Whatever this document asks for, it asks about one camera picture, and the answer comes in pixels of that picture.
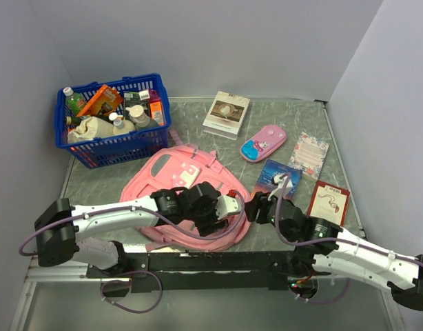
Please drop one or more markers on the blue Jane Eyre book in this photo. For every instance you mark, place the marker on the blue Jane Eyre book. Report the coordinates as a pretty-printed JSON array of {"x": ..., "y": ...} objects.
[{"x": 272, "y": 177}]

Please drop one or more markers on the pink blue pencil case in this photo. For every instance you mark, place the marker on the pink blue pencil case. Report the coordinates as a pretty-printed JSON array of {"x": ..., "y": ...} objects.
[{"x": 264, "y": 143}]

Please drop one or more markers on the orange snack box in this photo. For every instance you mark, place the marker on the orange snack box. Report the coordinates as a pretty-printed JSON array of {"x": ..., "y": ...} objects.
[{"x": 105, "y": 101}]

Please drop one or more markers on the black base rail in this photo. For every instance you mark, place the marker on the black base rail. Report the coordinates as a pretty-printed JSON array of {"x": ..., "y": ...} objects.
[{"x": 210, "y": 270}]

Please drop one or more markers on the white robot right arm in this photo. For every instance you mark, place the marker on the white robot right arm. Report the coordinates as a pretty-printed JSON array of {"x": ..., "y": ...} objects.
[{"x": 329, "y": 248}]

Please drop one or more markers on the floral pink notebook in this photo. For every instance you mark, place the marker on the floral pink notebook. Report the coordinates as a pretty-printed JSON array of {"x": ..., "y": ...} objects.
[{"x": 309, "y": 155}]

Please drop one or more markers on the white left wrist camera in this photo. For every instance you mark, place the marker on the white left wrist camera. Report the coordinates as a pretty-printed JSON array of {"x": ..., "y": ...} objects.
[{"x": 229, "y": 205}]

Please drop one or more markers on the green drink bottle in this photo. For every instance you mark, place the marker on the green drink bottle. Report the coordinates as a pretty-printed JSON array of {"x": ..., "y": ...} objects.
[{"x": 74, "y": 101}]

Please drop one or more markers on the white coffee cover book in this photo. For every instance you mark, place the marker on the white coffee cover book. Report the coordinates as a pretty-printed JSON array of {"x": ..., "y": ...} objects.
[{"x": 226, "y": 115}]

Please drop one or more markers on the cream lotion bottle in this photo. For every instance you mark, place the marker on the cream lotion bottle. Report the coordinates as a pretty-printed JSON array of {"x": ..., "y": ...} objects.
[{"x": 121, "y": 125}]

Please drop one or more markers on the blue plastic shopping basket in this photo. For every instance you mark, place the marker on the blue plastic shopping basket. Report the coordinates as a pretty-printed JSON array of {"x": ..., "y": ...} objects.
[{"x": 100, "y": 152}]

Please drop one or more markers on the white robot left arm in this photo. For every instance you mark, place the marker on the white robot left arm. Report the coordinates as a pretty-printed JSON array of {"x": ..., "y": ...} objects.
[{"x": 65, "y": 232}]

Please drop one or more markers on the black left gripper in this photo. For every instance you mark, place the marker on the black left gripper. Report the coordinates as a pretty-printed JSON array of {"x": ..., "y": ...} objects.
[{"x": 205, "y": 228}]

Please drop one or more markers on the red framed card book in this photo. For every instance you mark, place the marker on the red framed card book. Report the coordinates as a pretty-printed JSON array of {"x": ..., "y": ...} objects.
[{"x": 329, "y": 202}]

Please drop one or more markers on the beige cloth bag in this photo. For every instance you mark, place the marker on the beige cloth bag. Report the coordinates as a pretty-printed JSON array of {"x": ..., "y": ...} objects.
[{"x": 90, "y": 129}]

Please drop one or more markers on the pink carton box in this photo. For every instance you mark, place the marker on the pink carton box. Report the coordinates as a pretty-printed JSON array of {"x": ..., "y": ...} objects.
[{"x": 156, "y": 108}]

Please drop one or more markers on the black packaged box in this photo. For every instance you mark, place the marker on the black packaged box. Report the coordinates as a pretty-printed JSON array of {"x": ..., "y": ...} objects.
[{"x": 130, "y": 99}]

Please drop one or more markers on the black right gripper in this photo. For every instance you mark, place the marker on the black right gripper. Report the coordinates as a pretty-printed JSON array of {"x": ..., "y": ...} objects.
[{"x": 260, "y": 201}]

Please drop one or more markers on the pink student backpack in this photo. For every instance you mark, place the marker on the pink student backpack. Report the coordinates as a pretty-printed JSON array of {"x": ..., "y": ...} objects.
[{"x": 185, "y": 165}]

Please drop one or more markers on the grey pump bottle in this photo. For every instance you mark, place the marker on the grey pump bottle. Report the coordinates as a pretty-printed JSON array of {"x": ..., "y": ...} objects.
[{"x": 140, "y": 119}]

